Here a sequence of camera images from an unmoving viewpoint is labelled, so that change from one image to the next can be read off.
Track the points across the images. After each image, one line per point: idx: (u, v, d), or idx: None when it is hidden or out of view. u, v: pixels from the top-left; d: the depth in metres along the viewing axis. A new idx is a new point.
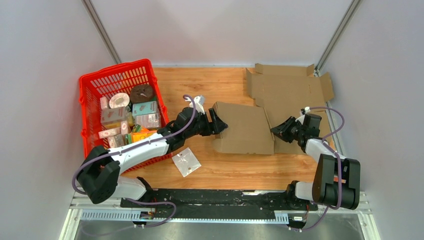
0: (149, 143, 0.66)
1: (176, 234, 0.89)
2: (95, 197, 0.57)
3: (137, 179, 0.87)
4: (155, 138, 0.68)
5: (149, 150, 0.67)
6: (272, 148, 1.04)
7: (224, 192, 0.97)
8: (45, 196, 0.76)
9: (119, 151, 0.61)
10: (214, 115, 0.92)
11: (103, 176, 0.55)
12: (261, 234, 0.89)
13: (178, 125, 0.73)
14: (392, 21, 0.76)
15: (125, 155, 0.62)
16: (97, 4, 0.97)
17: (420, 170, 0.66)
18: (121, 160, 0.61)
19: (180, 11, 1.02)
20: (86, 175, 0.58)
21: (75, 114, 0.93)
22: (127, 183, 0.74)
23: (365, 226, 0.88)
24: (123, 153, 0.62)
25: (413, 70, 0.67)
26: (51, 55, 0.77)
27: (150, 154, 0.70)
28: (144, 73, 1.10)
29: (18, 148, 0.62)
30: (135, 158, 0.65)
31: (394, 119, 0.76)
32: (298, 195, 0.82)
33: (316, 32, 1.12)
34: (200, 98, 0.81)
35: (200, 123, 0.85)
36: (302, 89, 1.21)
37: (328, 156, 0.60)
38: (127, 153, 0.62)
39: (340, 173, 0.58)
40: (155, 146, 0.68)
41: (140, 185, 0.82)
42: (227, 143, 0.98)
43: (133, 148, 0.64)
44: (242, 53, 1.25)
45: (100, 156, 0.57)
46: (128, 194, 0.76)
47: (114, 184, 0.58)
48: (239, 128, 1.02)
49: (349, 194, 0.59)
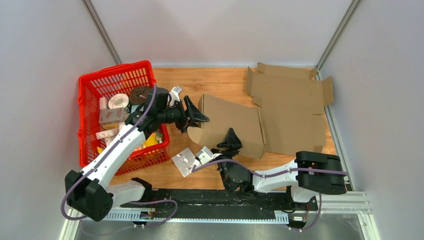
0: (121, 141, 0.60)
1: (176, 234, 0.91)
2: (97, 216, 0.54)
3: (133, 180, 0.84)
4: (125, 132, 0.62)
5: (125, 148, 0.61)
6: (259, 153, 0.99)
7: (223, 192, 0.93)
8: (46, 196, 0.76)
9: (92, 167, 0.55)
10: (188, 101, 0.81)
11: (88, 197, 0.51)
12: (261, 234, 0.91)
13: (147, 103, 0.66)
14: (392, 21, 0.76)
15: (102, 168, 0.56)
16: (97, 3, 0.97)
17: (420, 169, 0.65)
18: (100, 175, 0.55)
19: (180, 11, 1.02)
20: (75, 203, 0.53)
21: (74, 113, 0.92)
22: (122, 189, 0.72)
23: (365, 226, 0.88)
24: (98, 167, 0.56)
25: (413, 71, 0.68)
26: (51, 53, 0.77)
27: (130, 151, 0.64)
28: (144, 74, 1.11)
29: (18, 147, 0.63)
30: (115, 165, 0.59)
31: (393, 119, 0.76)
32: (296, 199, 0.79)
33: (316, 32, 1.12)
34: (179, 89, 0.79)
35: (176, 111, 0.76)
36: (302, 91, 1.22)
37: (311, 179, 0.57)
38: (103, 165, 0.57)
39: (319, 171, 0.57)
40: (129, 141, 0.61)
41: (137, 185, 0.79)
42: (207, 136, 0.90)
43: (107, 157, 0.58)
44: (242, 53, 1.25)
45: (74, 185, 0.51)
46: (127, 198, 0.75)
47: (107, 197, 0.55)
48: (223, 125, 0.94)
49: (333, 163, 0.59)
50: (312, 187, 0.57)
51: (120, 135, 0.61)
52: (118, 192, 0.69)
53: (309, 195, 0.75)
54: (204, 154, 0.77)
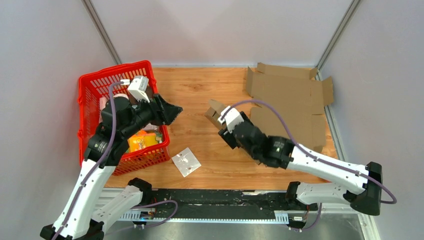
0: (84, 185, 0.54)
1: (176, 234, 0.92)
2: None
3: (130, 186, 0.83)
4: (86, 174, 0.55)
5: (92, 192, 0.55)
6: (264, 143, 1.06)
7: (224, 192, 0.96)
8: (47, 197, 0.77)
9: (63, 224, 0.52)
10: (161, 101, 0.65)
11: None
12: (261, 234, 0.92)
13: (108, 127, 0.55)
14: (392, 20, 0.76)
15: (72, 222, 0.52)
16: (97, 3, 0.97)
17: (420, 169, 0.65)
18: (72, 230, 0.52)
19: (180, 11, 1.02)
20: None
21: (74, 113, 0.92)
22: (115, 208, 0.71)
23: (365, 226, 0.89)
24: (68, 221, 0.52)
25: (413, 71, 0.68)
26: (50, 53, 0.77)
27: (101, 188, 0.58)
28: (144, 74, 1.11)
29: (19, 147, 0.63)
30: (87, 210, 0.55)
31: (393, 119, 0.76)
32: (303, 199, 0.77)
33: (316, 32, 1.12)
34: (139, 80, 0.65)
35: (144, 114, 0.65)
36: (302, 91, 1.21)
37: (374, 196, 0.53)
38: (72, 218, 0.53)
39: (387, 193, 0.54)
40: (93, 183, 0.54)
41: (130, 198, 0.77)
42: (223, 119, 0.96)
43: (74, 207, 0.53)
44: (242, 53, 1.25)
45: None
46: (123, 213, 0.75)
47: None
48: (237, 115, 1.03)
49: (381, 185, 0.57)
50: (369, 202, 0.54)
51: (81, 178, 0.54)
52: (112, 214, 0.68)
53: (318, 199, 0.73)
54: (232, 110, 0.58)
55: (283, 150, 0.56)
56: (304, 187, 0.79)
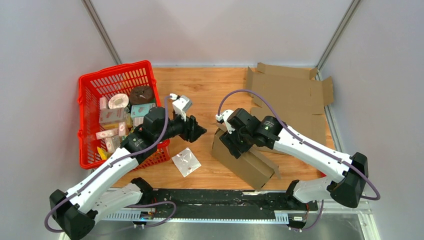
0: (111, 166, 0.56)
1: (176, 234, 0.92)
2: (74, 236, 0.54)
3: (132, 184, 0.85)
4: (118, 156, 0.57)
5: (113, 175, 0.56)
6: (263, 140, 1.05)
7: (223, 192, 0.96)
8: (47, 196, 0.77)
9: (77, 191, 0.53)
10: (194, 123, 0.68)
11: (67, 220, 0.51)
12: (261, 234, 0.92)
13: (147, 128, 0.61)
14: (392, 20, 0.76)
15: (86, 193, 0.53)
16: (97, 4, 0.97)
17: (420, 168, 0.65)
18: (82, 200, 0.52)
19: (180, 11, 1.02)
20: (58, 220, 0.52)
21: (74, 113, 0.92)
22: (112, 201, 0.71)
23: (365, 226, 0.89)
24: (82, 191, 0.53)
25: (412, 71, 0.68)
26: (50, 53, 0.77)
27: (121, 176, 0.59)
28: (144, 74, 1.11)
29: (19, 147, 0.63)
30: (102, 190, 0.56)
31: (392, 118, 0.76)
32: (296, 193, 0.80)
33: (316, 32, 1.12)
34: (186, 101, 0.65)
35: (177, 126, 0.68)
36: (302, 91, 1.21)
37: (353, 183, 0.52)
38: (87, 190, 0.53)
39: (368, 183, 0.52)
40: (119, 167, 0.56)
41: (128, 195, 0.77)
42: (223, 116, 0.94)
43: (94, 182, 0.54)
44: (242, 53, 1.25)
45: (55, 208, 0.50)
46: (119, 207, 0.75)
47: (88, 220, 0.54)
48: None
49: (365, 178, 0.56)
50: (346, 188, 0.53)
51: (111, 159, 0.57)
52: (107, 206, 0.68)
53: (311, 196, 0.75)
54: (229, 112, 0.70)
55: (271, 128, 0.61)
56: (301, 183, 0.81)
